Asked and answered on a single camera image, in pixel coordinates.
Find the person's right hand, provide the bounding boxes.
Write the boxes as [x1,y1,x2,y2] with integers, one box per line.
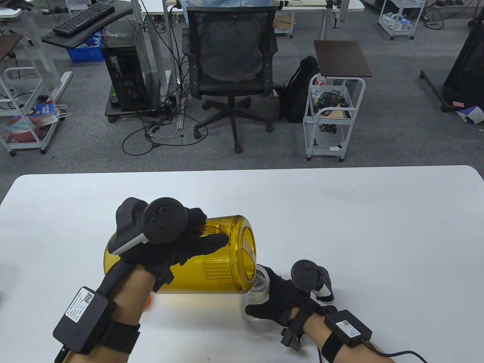
[245,266,337,327]

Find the person's left hand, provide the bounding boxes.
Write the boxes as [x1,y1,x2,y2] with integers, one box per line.
[121,207,230,292]

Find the clear water cup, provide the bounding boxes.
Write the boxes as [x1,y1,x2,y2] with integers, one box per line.
[242,264,271,322]

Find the yellow transparent kettle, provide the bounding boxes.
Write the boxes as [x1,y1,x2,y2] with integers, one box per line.
[104,215,258,295]

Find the person's left forearm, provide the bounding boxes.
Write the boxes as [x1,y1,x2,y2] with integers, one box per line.
[68,265,157,363]

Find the person's right forearm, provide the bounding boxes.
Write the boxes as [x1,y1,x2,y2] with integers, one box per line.
[304,312,396,363]

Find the grey left hand controller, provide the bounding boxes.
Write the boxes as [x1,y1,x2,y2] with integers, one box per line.
[110,197,188,256]

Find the grey hand controller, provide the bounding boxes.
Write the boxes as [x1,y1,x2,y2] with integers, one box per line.
[110,197,188,256]
[291,259,335,304]

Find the grey right hand controller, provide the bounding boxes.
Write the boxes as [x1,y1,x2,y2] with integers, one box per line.
[291,259,335,304]

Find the black right wrist sensor box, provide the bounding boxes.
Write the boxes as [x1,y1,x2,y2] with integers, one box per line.
[324,310,373,347]

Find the black wrist sensor box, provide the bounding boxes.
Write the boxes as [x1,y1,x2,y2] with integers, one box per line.
[53,287,117,355]
[324,310,373,347]

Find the black left wrist sensor box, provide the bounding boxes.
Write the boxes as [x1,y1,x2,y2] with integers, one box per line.
[53,287,117,355]

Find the black wheeled platform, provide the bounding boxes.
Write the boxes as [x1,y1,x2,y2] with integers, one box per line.
[105,96,179,123]

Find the white rolling cart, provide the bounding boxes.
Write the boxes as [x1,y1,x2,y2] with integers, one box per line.
[378,0,426,40]
[0,67,63,156]
[303,74,366,162]

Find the black computer tower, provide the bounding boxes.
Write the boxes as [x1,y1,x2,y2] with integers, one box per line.
[101,36,152,112]

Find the blue white bag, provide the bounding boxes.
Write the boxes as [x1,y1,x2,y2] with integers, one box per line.
[30,101,60,126]

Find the black backpack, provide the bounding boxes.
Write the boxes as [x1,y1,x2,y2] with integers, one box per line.
[279,56,321,123]

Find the blue plastic crate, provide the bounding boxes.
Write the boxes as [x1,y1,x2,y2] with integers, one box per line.
[67,33,105,63]

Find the black mesh office chair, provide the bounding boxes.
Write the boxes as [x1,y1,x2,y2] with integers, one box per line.
[181,6,284,154]

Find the black curved desk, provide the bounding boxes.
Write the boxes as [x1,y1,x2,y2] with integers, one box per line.
[41,0,140,48]

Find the white long desk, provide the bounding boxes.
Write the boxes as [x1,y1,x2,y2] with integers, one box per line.
[130,0,365,131]

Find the black keyboard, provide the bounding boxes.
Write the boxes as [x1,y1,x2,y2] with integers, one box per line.
[53,1,115,37]

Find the dark brown side table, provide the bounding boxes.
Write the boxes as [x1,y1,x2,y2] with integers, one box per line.
[314,40,373,78]
[0,32,25,63]

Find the cardboard box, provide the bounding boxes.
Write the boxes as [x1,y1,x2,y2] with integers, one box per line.
[275,12,295,35]

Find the white blue box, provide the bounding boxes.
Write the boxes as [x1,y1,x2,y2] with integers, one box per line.
[456,106,484,125]

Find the black fabric stand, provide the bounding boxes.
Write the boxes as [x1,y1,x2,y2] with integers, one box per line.
[420,27,484,113]

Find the black right wrist strap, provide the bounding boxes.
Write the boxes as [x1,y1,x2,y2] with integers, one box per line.
[321,333,347,363]

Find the black wrist strap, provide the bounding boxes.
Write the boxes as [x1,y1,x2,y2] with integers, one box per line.
[321,333,347,363]
[100,321,141,355]

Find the black left wrist strap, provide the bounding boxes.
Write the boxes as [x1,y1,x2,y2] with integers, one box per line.
[100,321,141,355]

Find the black sensor cable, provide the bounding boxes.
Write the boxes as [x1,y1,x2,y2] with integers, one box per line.
[359,340,428,363]

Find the black floor cables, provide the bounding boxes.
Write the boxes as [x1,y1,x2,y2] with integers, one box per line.
[122,57,209,156]

